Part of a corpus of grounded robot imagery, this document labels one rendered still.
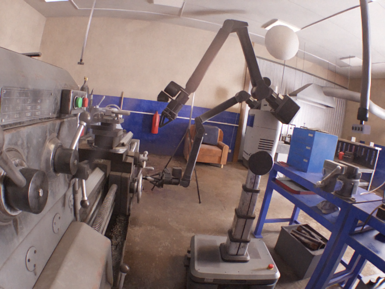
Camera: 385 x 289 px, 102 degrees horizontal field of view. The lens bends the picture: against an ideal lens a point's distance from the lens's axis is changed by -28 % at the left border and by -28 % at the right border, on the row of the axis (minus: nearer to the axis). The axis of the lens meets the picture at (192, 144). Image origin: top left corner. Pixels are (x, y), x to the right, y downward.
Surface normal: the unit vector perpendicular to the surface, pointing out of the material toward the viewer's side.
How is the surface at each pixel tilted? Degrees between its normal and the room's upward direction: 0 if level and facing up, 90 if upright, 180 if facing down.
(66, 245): 0
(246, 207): 90
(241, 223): 90
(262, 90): 90
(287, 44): 120
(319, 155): 90
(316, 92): 81
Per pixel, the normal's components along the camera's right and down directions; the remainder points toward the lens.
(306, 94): 0.18, 0.04
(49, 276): 0.15, -0.98
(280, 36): -0.61, 0.25
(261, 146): -0.03, 0.33
